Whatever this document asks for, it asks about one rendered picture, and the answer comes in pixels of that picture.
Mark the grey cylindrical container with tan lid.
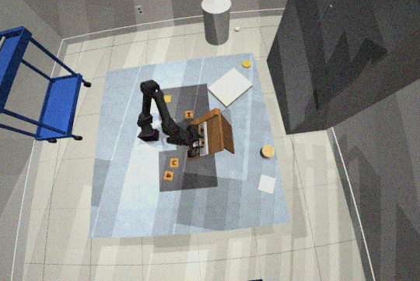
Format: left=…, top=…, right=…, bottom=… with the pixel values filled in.
left=260, top=145, right=275, bottom=159

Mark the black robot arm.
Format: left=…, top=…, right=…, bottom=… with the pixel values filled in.
left=137, top=79, right=199, bottom=145

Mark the beige rectangular block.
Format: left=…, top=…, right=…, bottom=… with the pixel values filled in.
left=208, top=68, right=253, bottom=108

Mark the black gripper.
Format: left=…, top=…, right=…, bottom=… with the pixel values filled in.
left=180, top=125, right=204, bottom=158

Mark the brown board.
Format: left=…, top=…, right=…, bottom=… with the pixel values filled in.
left=187, top=108, right=235, bottom=160

